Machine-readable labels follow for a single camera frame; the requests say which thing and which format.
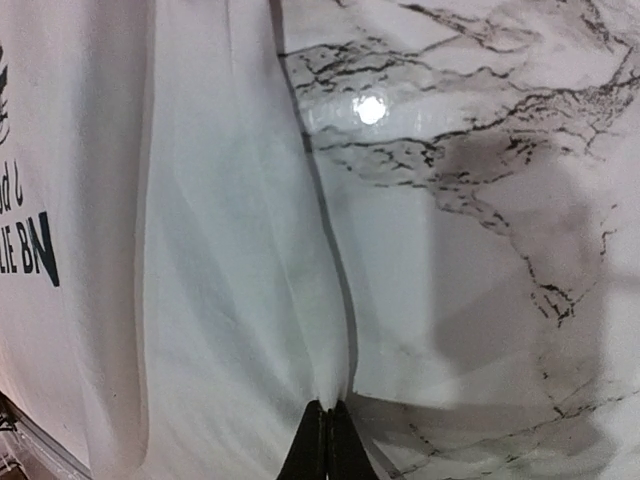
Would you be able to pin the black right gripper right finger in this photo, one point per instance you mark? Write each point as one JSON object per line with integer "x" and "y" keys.
{"x": 346, "y": 458}

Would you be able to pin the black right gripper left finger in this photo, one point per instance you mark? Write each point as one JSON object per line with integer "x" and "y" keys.
{"x": 306, "y": 459}

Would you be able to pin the white and green t-shirt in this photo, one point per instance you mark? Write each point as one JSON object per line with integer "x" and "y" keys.
{"x": 169, "y": 299}

